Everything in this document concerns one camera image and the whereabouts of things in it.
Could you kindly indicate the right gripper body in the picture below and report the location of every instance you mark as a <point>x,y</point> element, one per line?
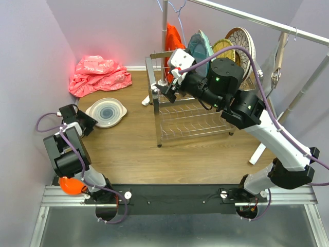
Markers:
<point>178,86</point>

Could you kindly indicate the yellow patterned dark plate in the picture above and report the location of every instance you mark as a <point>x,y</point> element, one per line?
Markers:
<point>237,59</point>

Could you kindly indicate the large floral brown-rim plate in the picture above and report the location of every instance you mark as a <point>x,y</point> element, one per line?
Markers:
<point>252,52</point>

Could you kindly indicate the woven bamboo tray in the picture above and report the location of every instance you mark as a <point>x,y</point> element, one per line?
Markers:
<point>221,44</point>

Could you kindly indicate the white ringed grey plate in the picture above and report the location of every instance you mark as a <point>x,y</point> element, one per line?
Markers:
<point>108,112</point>

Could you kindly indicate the blue wire hanger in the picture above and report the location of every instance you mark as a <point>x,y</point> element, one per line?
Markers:
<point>164,17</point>

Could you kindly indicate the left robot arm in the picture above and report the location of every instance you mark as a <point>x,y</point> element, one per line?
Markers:
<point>69,157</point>

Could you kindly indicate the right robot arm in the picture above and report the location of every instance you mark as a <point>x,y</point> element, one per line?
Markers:
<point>220,89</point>

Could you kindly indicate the pale blue rectangular dish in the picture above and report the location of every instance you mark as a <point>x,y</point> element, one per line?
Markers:
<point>206,43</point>

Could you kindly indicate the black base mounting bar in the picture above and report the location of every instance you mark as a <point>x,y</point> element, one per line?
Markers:
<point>137,199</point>

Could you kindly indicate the teal scalloped plate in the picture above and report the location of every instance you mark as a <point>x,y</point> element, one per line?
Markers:
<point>196,47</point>

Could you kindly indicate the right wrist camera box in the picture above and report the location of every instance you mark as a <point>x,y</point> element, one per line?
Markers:
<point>179,60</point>

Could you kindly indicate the pink plastic bag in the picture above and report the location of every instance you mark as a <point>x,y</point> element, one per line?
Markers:
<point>94,73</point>

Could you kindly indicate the orange plate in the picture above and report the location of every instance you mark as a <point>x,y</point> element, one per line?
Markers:
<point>72,186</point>

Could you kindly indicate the small floral brown-rim plate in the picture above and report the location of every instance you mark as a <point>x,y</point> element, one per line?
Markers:
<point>238,37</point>

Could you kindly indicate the orange cloth on hanger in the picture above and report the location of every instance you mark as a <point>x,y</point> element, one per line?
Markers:
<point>173,42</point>

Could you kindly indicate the white clothes rack frame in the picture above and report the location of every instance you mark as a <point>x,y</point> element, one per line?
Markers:
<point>273,25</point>

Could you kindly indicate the wooden clip hanger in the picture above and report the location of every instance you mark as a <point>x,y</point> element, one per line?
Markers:
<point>276,74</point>

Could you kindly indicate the steel two-tier dish rack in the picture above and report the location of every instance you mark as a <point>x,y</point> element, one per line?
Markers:
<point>185,117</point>

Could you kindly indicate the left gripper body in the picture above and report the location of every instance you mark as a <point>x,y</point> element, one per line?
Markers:
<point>88,121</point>

